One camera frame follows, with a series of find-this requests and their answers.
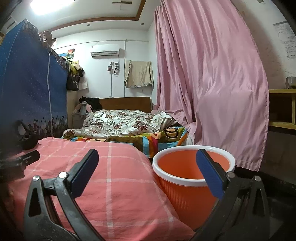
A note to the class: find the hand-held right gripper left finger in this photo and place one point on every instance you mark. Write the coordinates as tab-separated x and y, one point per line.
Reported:
84	171

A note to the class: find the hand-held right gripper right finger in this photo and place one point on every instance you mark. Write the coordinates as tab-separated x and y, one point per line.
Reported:
209	176

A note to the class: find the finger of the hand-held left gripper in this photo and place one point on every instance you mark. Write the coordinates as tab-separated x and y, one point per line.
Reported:
30	157

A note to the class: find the orange bin with white rim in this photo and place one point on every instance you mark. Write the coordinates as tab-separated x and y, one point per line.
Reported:
180	166

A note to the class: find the pink checked bedding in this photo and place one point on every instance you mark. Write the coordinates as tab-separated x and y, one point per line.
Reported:
104	185

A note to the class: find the white nightstand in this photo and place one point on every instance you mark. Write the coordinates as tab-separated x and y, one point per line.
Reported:
77	121

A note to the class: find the colourful patchwork bedsheet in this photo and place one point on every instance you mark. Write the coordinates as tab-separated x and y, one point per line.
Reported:
171	136

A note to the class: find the floral quilt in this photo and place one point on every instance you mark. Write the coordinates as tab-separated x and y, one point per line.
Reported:
120	122

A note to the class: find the pile of clothes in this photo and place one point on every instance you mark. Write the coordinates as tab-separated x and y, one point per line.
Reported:
89	105

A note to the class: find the blue fabric wardrobe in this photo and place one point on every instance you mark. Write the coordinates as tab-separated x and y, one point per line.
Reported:
30	81

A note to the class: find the wooden headboard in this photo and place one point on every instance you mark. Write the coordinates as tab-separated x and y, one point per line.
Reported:
124	103

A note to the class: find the white paper note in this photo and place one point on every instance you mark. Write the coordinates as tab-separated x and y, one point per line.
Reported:
83	85

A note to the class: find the black hanging bag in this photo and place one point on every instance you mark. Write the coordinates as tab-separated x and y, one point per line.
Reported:
72	82

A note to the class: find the pink curtain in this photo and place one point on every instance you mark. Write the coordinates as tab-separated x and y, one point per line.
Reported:
208	81

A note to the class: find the hanging clothes bundle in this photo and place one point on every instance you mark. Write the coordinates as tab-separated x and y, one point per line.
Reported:
75	67

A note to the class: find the beige hanging towel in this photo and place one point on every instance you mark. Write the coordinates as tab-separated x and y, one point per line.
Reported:
138	74

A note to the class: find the yellow wooden shelf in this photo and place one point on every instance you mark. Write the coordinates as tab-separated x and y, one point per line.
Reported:
282	91

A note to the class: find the brown cap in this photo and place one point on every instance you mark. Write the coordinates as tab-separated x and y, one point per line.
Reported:
47	38

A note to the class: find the white air conditioner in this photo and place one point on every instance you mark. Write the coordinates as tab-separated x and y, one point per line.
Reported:
105	52

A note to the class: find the grey box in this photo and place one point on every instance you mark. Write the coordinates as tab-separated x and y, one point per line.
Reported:
291	82

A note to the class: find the ceiling light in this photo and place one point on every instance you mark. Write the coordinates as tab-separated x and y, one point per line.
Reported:
50	5

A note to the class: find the wall poster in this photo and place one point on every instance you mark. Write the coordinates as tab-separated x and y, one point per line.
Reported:
70	53

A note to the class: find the white wall pipe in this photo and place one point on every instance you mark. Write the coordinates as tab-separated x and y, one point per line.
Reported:
125	51

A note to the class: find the white wall calendar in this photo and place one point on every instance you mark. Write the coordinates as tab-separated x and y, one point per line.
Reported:
286	39

